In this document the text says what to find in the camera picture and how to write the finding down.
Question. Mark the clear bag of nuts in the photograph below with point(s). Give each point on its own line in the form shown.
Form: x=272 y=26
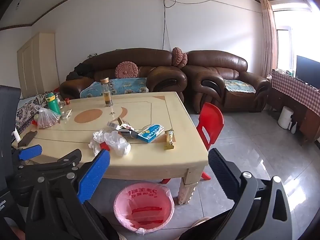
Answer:
x=46 y=119

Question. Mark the white round appliance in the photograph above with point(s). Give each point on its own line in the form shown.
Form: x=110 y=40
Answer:
x=285 y=117

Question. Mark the small white bottle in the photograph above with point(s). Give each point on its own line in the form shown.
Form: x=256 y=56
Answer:
x=293 y=128

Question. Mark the small white box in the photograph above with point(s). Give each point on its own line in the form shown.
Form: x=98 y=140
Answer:
x=66 y=114

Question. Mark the white tissue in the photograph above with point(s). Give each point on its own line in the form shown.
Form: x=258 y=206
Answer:
x=97 y=137

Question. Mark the black television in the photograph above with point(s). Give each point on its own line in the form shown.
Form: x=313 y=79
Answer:
x=308 y=71

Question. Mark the yellow snack bar wrapper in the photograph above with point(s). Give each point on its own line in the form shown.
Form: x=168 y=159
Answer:
x=169 y=140

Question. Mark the blue printed armchair cover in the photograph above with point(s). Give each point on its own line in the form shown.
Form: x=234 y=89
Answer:
x=238 y=86

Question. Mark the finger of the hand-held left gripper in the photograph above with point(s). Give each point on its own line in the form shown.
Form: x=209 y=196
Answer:
x=31 y=152
x=62 y=160

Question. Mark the dark clothes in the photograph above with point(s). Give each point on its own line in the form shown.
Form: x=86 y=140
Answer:
x=80 y=70

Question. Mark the clear glass jar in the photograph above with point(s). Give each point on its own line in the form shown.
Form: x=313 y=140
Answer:
x=60 y=101

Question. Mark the pink curtain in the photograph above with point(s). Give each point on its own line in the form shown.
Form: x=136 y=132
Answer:
x=268 y=37

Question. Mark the pink pumpkin cushion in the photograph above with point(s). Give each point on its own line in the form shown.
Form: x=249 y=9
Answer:
x=185 y=60
x=177 y=56

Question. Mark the beige wooden table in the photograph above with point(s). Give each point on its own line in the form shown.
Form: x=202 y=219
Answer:
x=150 y=110

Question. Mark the blue and white medicine box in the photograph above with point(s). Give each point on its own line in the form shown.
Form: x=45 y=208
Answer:
x=150 y=133

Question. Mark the brown leather armchair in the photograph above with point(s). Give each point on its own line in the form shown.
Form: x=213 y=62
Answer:
x=217 y=65

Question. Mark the gold cigarette box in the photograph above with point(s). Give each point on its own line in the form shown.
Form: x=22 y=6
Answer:
x=124 y=123

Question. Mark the red checked cloth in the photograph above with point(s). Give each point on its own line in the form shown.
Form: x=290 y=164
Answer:
x=295 y=90

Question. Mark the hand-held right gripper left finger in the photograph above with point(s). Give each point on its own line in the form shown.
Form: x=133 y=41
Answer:
x=95 y=172

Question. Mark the brown leather sofa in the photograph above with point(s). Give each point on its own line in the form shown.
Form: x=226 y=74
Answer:
x=150 y=60

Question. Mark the white tube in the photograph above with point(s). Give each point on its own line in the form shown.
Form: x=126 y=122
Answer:
x=16 y=135

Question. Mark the cream wardrobe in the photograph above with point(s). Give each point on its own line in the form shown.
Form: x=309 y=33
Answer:
x=37 y=62

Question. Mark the blue printed sofa cover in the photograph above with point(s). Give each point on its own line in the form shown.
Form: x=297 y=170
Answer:
x=125 y=87

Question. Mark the red plastic chair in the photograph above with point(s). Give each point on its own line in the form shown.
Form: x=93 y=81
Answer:
x=211 y=120

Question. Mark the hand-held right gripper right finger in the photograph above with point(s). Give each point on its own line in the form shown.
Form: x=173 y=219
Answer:
x=222 y=175

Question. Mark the glass tea bottle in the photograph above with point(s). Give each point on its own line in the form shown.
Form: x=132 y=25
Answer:
x=107 y=95

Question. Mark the window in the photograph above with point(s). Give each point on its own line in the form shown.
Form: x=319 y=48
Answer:
x=283 y=50

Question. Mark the round pink knitted cushion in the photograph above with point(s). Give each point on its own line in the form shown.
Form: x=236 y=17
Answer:
x=126 y=70

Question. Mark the beige slipper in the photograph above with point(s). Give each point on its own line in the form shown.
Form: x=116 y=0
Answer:
x=200 y=222

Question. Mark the black cigarette box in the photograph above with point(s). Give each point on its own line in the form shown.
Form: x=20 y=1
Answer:
x=128 y=133

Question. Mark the trash bin with pink liner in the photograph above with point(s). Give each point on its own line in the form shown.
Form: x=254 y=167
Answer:
x=143 y=197

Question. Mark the floral patterned bedspread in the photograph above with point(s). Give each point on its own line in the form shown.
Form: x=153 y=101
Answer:
x=27 y=108

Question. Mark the small red wrapper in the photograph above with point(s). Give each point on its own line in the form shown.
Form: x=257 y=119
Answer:
x=103 y=145

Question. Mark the white plastic bag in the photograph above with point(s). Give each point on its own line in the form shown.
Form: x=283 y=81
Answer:
x=118 y=143

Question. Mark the checkered cloth cabinet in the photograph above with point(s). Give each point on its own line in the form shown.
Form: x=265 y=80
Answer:
x=310 y=127

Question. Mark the green water bottle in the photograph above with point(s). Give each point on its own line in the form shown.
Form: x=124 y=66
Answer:
x=53 y=103

